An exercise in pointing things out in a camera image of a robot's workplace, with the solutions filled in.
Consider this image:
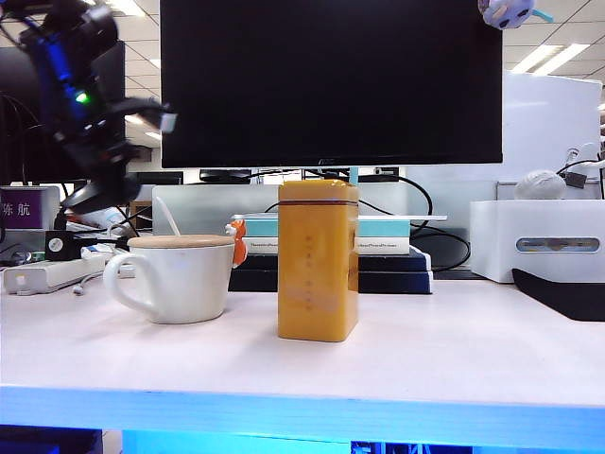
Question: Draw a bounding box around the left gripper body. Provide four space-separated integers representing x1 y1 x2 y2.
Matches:
59 136 146 183

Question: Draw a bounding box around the black mouse pad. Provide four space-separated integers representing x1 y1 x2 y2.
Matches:
511 268 605 323

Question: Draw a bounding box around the white tube bottle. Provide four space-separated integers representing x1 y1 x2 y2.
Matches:
70 206 127 231

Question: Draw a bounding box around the small black monitor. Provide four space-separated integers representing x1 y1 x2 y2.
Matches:
0 40 127 186

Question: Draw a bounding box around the purple name sign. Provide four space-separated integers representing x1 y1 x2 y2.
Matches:
0 186 61 232

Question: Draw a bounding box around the white spoon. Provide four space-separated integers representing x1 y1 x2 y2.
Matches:
154 197 183 237

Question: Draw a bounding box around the black cube charger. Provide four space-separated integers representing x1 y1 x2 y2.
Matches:
44 230 82 262

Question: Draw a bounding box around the frosted glass panel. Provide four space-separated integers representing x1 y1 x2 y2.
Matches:
150 183 411 237

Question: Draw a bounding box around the wooden mug lid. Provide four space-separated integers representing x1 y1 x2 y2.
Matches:
127 234 236 250

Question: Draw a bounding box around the white power strip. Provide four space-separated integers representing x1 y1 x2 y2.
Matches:
2 254 108 296

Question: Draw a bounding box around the white ceramic mug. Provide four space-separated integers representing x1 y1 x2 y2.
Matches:
102 241 236 325

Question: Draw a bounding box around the orange fox figurine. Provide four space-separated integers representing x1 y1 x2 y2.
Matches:
224 219 249 270

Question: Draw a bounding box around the yellow tin box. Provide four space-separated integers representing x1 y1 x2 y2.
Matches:
277 179 360 343

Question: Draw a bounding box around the large black monitor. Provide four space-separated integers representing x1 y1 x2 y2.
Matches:
159 0 504 169

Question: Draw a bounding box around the teal book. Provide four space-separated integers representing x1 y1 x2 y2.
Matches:
243 219 411 239

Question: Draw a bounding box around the white book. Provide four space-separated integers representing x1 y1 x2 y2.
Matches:
245 236 411 256

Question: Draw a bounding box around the thin navy book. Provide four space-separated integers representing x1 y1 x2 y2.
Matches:
234 248 432 273

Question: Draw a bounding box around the white box with slot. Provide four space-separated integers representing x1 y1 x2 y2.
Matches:
470 199 605 285

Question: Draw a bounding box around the purple plush toy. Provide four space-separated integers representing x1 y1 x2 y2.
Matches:
476 0 554 31

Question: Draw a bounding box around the white crumpled ball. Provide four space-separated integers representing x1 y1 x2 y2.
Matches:
513 169 567 201

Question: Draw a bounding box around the white partition board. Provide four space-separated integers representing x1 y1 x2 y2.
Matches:
501 70 604 202

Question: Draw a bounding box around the ceiling light panel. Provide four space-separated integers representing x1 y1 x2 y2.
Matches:
510 44 592 76

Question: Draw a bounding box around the white usb cable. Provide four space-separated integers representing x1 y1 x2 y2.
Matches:
71 276 103 297

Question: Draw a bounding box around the black cable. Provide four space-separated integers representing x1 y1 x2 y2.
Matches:
357 175 435 219
409 227 472 274

